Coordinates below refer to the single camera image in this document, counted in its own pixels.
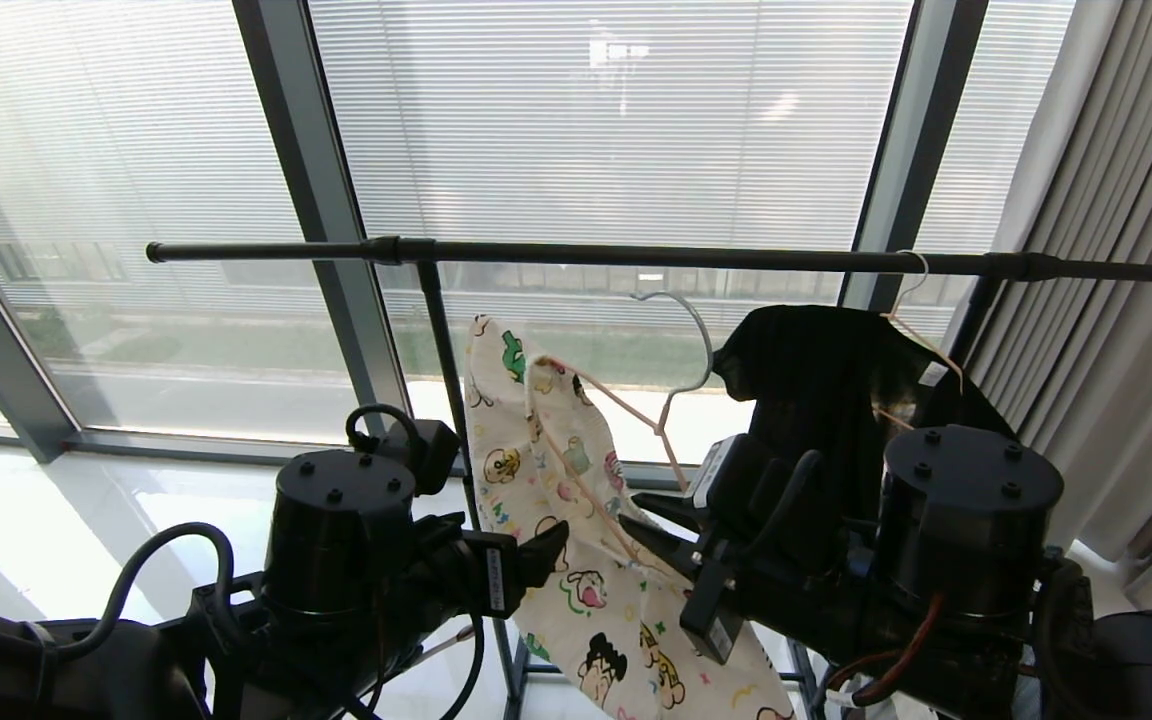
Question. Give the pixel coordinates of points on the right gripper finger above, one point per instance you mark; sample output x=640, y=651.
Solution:
x=676, y=560
x=681, y=520

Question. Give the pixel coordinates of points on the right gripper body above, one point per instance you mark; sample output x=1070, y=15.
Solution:
x=716, y=620

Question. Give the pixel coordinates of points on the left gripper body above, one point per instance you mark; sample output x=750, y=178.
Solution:
x=496, y=580

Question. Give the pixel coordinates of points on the cream printed garment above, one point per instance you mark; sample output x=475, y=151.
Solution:
x=536, y=480

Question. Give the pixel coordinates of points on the pink clothes hanger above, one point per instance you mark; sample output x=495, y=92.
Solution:
x=616, y=400
x=926, y=346

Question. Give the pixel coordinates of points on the black garment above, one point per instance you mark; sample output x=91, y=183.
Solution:
x=806, y=370

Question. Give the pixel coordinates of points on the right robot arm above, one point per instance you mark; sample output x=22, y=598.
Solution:
x=966, y=520

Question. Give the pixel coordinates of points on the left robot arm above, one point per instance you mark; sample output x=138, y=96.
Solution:
x=336, y=540

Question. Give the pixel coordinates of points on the black clothes rack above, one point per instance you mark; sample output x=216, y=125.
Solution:
x=636, y=255

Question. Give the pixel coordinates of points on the window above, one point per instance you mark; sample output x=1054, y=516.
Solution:
x=316, y=150

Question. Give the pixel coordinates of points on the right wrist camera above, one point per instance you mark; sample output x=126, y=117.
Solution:
x=736, y=480

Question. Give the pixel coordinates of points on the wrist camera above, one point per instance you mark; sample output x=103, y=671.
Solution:
x=431, y=450
x=736, y=480

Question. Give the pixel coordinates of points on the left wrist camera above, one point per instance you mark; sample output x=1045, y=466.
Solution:
x=431, y=450

